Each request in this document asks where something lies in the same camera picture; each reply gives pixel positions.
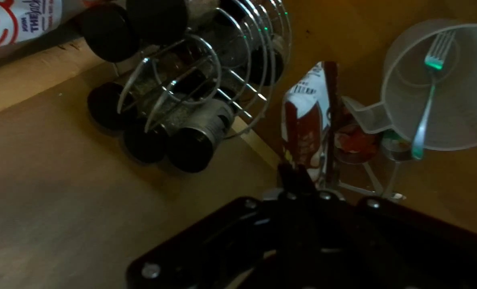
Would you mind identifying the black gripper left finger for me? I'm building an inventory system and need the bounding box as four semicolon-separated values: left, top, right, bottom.
277;162;320;201

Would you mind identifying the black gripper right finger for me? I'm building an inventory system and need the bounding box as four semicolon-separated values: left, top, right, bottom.
323;172;352;206

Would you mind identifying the red snack packet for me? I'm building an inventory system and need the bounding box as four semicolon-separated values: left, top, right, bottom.
280;60;343;185

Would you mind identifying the black-lidded glass spice jar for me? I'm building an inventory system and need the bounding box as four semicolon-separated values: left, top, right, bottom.
86;79;139;133
121;117;171;166
164;100;235;175
124;0;221;45
78;2;142;64

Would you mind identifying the silver metal fork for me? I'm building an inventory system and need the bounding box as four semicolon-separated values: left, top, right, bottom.
410;29;460;162

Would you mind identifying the clear plastic measuring jug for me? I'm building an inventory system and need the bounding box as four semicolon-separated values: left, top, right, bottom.
344;18;477;154

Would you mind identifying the white label container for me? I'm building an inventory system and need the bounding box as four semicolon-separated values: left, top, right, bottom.
0;0;92;72

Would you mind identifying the thin wire packet rack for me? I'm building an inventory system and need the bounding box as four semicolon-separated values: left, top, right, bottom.
328;154;412;206

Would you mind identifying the chrome wire spice rack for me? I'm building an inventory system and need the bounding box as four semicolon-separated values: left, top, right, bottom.
116;0;294;142

